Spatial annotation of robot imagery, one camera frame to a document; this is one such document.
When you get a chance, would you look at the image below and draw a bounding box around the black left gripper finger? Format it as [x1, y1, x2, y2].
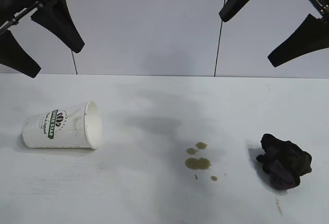
[30, 0, 85, 53]
[0, 30, 42, 78]

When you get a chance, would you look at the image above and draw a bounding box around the dark cloth rag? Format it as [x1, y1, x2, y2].
[256, 133, 314, 191]

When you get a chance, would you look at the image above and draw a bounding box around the large brown coffee puddle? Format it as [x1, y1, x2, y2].
[185, 157, 213, 171]

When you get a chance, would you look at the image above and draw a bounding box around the white paper coffee cup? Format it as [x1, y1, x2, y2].
[22, 100, 103, 150]

